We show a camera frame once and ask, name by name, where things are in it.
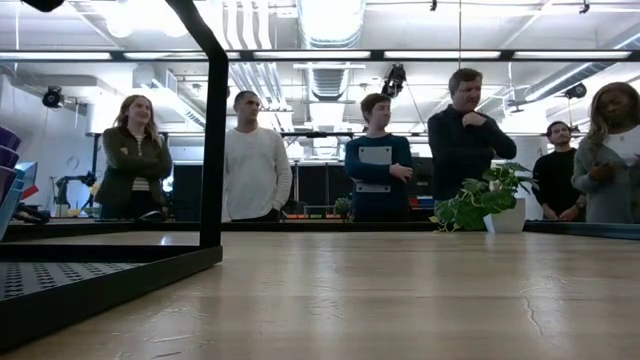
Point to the blue mini bowl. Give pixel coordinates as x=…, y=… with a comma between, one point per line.
x=17, y=192
x=6, y=215

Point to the grey background robot arm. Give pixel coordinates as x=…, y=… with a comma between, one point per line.
x=62, y=192

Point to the black round spotlight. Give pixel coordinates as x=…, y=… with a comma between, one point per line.
x=576, y=91
x=52, y=97

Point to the grey-blue monitor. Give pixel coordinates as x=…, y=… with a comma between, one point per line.
x=31, y=172

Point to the red background object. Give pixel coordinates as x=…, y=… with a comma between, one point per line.
x=30, y=192

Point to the black cabinet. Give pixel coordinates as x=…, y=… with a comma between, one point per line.
x=187, y=192
x=320, y=185

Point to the black perforated dish rack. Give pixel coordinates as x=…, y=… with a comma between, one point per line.
x=100, y=295

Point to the small background plant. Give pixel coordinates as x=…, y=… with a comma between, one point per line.
x=343, y=206

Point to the grey laptop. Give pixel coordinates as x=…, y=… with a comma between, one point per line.
x=375, y=156

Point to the green plant in white pot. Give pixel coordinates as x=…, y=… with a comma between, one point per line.
x=480, y=200

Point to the black hanging camera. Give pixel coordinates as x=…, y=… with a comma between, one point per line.
x=395, y=80

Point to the black aluminium frame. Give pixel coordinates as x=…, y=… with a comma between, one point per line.
x=350, y=226

